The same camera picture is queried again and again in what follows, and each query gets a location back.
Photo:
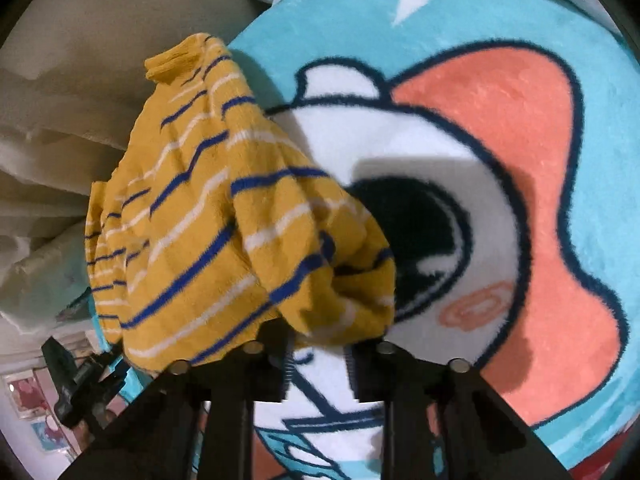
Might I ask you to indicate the beige curtain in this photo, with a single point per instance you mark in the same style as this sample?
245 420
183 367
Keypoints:
75 85

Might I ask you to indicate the yellow striped sweater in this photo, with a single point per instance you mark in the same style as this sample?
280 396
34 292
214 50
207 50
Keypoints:
200 210

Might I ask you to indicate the beige pillow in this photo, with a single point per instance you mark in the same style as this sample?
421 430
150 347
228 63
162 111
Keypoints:
45 275

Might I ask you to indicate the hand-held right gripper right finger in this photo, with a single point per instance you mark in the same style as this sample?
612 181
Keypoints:
370 375

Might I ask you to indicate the teal cartoon print blanket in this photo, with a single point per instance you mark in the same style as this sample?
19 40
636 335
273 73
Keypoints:
550 35

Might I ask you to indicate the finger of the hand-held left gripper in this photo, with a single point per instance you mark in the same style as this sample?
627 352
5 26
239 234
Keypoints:
57 365

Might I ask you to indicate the red wall picture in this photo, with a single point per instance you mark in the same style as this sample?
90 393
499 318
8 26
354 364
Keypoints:
27 395

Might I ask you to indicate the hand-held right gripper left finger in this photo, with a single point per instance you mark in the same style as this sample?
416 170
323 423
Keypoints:
272 355

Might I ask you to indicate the blue wall picture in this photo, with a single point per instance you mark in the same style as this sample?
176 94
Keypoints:
47 435

